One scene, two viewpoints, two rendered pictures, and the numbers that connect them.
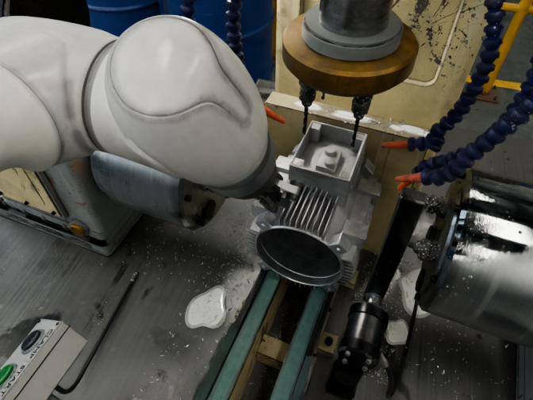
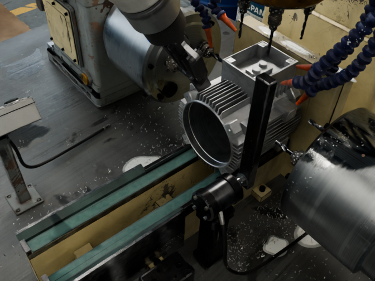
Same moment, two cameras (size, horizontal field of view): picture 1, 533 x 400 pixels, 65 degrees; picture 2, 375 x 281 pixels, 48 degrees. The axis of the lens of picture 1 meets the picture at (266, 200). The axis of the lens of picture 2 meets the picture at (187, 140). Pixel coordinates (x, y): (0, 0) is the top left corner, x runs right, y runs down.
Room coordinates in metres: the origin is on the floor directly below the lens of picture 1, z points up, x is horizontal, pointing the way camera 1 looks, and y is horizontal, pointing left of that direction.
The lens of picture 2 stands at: (-0.19, -0.30, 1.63)
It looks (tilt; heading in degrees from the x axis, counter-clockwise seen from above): 45 degrees down; 27
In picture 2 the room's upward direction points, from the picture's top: 3 degrees clockwise
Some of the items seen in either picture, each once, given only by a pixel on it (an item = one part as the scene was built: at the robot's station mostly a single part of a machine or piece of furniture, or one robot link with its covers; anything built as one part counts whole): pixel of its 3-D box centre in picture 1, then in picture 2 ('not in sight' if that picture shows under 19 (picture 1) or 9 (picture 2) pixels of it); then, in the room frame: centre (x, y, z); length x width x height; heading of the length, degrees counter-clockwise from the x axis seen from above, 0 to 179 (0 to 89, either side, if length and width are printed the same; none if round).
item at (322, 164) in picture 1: (327, 164); (258, 74); (0.52, -0.10, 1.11); 0.12 x 0.11 x 0.07; 158
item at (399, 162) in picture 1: (339, 170); (286, 101); (0.64, -0.16, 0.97); 0.30 x 0.11 x 0.34; 68
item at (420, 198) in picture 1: (389, 255); (254, 137); (0.32, -0.17, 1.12); 0.04 x 0.03 x 0.26; 158
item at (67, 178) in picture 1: (64, 139); (105, 17); (0.72, 0.45, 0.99); 0.35 x 0.31 x 0.37; 68
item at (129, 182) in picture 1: (151, 149); (150, 35); (0.63, 0.23, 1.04); 0.37 x 0.25 x 0.25; 68
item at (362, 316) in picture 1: (397, 276); (287, 192); (0.40, -0.25, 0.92); 0.45 x 0.13 x 0.24; 158
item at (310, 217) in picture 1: (315, 215); (239, 115); (0.48, -0.09, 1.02); 0.20 x 0.19 x 0.19; 158
